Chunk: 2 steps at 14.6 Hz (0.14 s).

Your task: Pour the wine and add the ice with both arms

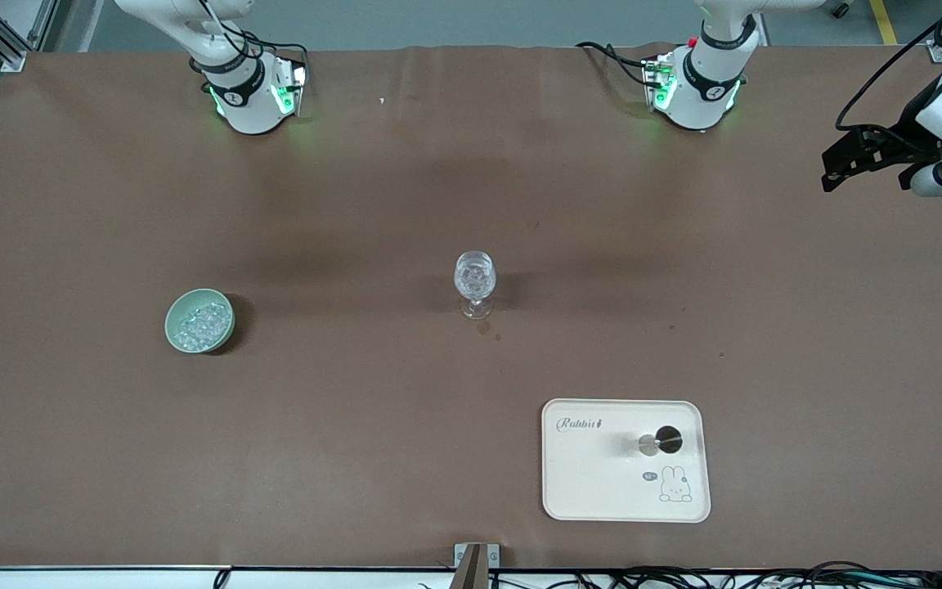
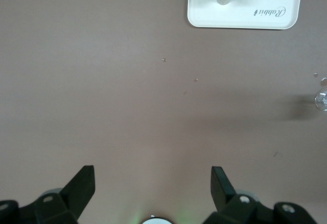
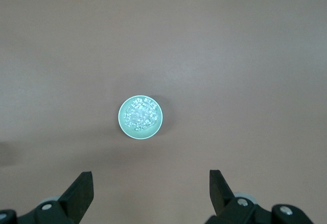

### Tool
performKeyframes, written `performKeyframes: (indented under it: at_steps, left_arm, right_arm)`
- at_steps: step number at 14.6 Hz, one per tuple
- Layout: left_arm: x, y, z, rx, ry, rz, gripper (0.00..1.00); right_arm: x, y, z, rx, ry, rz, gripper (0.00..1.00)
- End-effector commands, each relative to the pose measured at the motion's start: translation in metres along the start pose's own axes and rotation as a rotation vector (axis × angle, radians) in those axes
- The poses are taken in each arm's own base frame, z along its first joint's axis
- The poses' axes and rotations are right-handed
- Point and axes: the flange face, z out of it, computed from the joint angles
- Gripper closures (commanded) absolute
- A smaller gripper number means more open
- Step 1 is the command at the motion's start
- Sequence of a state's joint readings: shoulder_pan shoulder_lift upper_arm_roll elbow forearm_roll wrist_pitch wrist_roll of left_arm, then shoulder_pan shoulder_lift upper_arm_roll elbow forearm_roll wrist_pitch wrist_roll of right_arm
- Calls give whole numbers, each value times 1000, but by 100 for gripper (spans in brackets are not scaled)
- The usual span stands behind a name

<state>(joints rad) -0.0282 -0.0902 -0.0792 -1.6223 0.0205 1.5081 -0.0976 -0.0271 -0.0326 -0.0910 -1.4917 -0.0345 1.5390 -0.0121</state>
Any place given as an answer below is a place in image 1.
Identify steel double jigger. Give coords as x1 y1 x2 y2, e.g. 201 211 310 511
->
638 425 684 456

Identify heap of clear ice cubes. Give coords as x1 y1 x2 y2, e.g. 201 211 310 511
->
174 302 231 349

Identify clear stemmed wine glass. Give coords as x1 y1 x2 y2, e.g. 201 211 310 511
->
454 251 497 319

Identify pale green ceramic bowl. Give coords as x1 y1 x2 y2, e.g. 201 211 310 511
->
164 288 236 354

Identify brown table mat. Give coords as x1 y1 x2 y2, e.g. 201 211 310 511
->
0 45 942 571

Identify cream tray with rabbit print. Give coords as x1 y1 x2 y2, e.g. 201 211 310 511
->
541 398 711 523

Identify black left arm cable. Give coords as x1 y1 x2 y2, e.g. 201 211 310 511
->
835 0 942 133

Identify black left base cable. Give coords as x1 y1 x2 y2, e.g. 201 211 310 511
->
575 41 653 88

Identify black base cable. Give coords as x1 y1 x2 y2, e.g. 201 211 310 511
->
193 0 310 74
575 41 653 88

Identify black right base cable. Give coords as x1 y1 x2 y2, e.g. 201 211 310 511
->
193 0 310 74

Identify black cable bundle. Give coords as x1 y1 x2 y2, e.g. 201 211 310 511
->
487 561 942 589

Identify grey metal bracket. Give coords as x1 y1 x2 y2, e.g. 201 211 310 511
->
454 542 500 589

